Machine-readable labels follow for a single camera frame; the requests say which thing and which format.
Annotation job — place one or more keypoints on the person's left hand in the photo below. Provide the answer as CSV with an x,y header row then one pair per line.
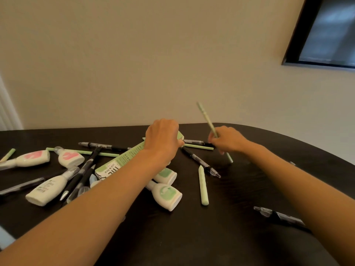
x,y
162,141

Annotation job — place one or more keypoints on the person's right hand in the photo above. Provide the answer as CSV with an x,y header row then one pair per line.
x,y
230,141

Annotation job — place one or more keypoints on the white green correction tape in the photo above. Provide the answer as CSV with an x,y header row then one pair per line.
x,y
166,195
166,174

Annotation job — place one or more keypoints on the light green pencil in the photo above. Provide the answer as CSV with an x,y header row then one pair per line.
x,y
8,155
206,116
83,152

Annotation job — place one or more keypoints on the green pencil box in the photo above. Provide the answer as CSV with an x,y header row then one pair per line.
x,y
122,160

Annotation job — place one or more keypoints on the green highlighter stick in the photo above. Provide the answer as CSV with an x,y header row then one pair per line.
x,y
203,185

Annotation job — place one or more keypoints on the white pink correction tape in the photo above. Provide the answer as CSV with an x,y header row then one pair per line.
x,y
30,157
70,157

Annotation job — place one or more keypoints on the white printed correction tape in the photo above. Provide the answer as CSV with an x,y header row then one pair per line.
x,y
47,189

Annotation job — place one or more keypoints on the person's right forearm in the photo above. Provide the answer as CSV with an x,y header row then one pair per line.
x,y
305,191

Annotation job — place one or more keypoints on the person's left forearm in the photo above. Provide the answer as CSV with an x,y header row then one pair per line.
x,y
83,218

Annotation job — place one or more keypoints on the black wall television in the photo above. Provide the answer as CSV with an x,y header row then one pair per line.
x,y
324,30

